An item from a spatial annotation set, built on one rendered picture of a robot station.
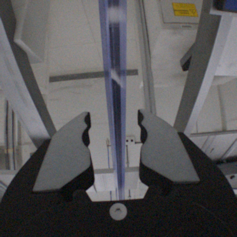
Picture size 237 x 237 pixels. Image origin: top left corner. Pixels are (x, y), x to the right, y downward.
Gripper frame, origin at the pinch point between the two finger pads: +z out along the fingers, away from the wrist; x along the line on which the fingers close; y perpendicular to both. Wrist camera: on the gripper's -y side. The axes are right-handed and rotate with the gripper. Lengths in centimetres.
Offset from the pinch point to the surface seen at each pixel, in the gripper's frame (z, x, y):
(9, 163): 32, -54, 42
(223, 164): 16, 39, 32
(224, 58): 11.0, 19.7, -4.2
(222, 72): 11.5, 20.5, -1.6
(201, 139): 15.5, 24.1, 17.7
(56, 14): 115, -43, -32
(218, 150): 16.6, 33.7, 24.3
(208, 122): 151, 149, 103
